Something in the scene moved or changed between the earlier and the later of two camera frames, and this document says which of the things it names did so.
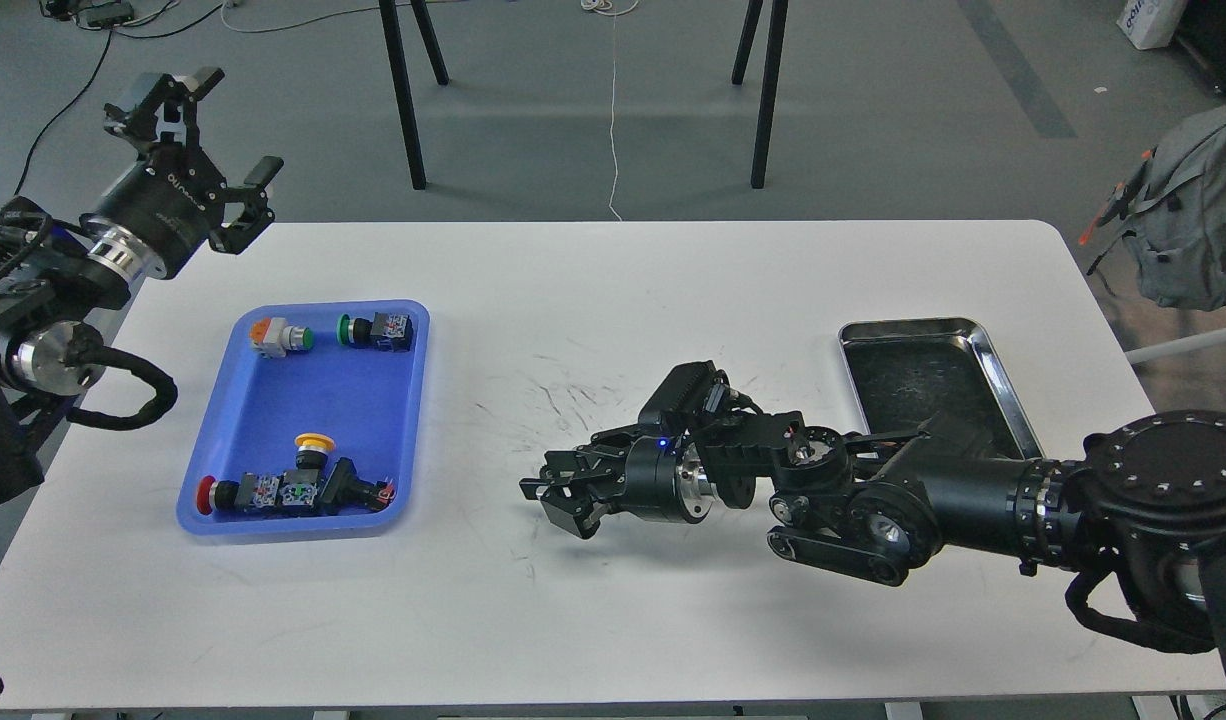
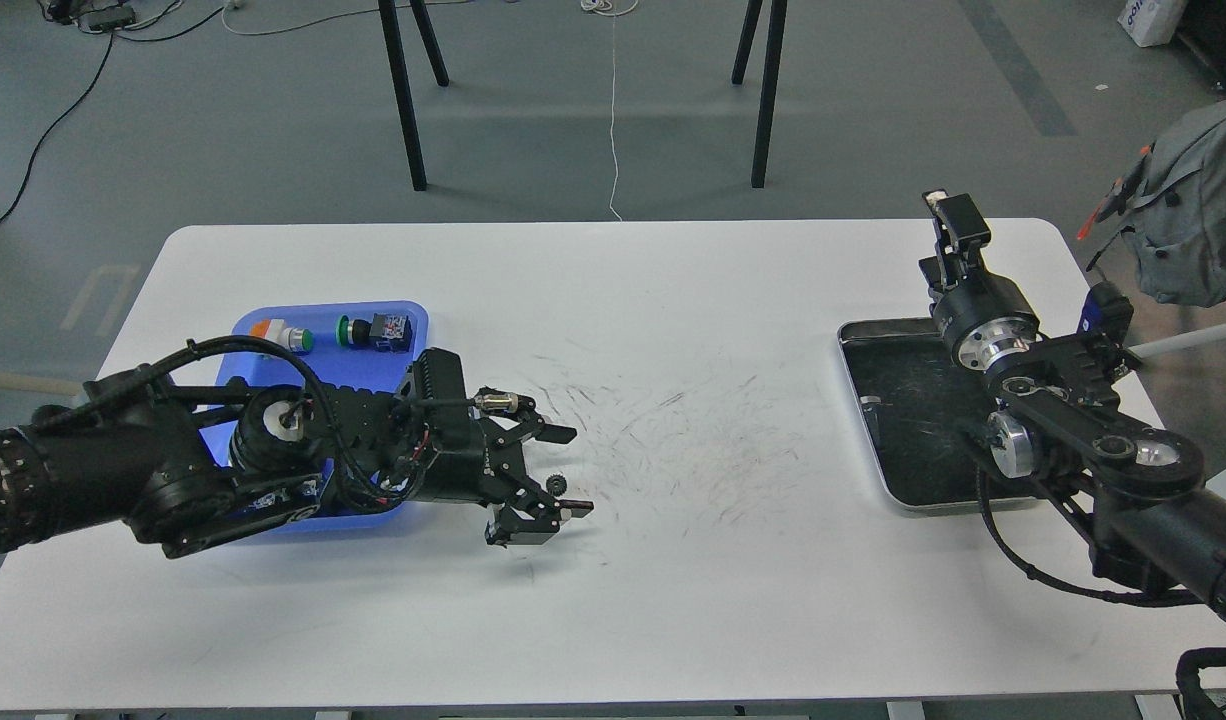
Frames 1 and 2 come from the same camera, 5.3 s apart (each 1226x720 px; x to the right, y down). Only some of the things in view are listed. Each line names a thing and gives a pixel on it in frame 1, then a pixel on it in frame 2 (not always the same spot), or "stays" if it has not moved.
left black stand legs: [392, 34] stays
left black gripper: [156, 212] to [459, 448]
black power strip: [107, 14] stays
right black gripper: [661, 482] to [984, 318]
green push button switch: [390, 332] stays
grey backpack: [1190, 204] stays
